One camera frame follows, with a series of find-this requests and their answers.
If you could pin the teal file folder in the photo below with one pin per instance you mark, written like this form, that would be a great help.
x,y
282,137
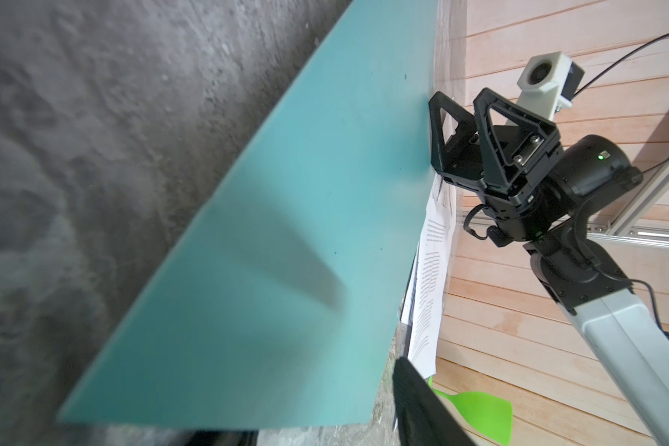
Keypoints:
x,y
278,304

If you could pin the green plastic goblet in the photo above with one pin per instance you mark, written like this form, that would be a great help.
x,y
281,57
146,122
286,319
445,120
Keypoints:
x,y
489,415

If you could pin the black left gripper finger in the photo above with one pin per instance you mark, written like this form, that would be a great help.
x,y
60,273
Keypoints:
x,y
422,418

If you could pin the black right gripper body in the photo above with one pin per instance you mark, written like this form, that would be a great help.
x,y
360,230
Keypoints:
x,y
506,218

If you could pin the paper with XDOF heading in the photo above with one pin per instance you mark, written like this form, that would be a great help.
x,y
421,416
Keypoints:
x,y
440,204

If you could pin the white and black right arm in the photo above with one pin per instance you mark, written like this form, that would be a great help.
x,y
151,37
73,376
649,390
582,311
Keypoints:
x,y
587,283

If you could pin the paper with English text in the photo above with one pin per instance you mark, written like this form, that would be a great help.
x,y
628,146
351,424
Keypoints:
x,y
428,281

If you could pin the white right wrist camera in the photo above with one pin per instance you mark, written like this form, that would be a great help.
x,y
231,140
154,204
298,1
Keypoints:
x,y
548,84

